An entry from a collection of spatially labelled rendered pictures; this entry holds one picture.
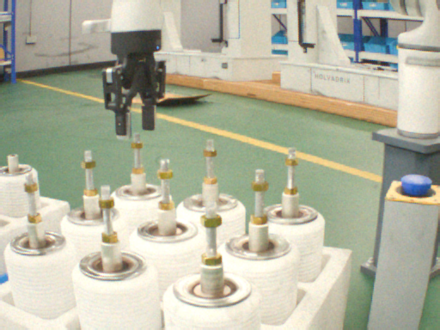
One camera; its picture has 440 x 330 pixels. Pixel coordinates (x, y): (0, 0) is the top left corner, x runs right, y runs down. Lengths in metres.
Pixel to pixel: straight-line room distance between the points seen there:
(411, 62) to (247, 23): 3.14
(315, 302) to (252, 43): 3.56
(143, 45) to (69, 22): 6.48
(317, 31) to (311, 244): 2.92
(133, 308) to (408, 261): 0.31
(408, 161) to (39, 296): 0.70
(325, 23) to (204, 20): 4.74
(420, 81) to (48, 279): 0.73
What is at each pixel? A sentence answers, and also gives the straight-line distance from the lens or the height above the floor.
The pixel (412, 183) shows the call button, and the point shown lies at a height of 0.33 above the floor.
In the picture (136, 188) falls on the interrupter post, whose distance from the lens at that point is 0.82.
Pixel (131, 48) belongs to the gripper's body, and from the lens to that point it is 0.75.
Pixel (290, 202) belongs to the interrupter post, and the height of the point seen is 0.27.
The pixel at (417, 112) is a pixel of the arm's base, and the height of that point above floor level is 0.35.
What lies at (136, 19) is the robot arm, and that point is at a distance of 0.75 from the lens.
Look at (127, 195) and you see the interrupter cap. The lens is 0.81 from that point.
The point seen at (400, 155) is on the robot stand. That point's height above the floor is 0.27.
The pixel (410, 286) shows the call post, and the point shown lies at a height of 0.21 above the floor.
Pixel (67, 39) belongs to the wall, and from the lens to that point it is 7.21.
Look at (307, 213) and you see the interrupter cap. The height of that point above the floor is 0.25.
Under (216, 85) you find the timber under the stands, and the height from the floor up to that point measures 0.05.
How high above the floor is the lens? 0.49
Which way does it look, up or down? 14 degrees down
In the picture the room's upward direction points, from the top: straight up
